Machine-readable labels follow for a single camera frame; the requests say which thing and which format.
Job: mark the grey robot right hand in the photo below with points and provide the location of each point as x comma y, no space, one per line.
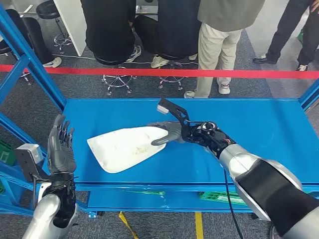
174,130

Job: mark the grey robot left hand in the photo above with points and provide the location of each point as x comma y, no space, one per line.
60,151

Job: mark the white plastic shell part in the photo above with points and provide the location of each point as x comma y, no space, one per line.
125,150

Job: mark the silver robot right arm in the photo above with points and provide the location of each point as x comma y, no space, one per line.
249,165

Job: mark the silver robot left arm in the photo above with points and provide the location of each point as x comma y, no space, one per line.
47,214

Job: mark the blue metal shelf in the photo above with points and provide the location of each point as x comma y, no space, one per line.
261,132

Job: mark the black round stool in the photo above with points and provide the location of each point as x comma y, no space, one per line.
171,80
48,10
117,79

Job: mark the red barrier tape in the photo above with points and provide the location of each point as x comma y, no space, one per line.
224,73

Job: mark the person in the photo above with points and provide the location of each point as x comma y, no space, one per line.
109,29
37,39
286,33
216,49
174,29

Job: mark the yellow floor tape strip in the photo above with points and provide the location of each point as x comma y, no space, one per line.
199,226
127,224

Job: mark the white desk panel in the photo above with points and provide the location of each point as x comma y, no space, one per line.
72,23

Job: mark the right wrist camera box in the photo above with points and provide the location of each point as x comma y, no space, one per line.
163,109

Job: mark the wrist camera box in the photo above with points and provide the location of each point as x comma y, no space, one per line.
29,158
163,109

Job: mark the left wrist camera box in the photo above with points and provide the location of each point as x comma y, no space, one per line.
29,158

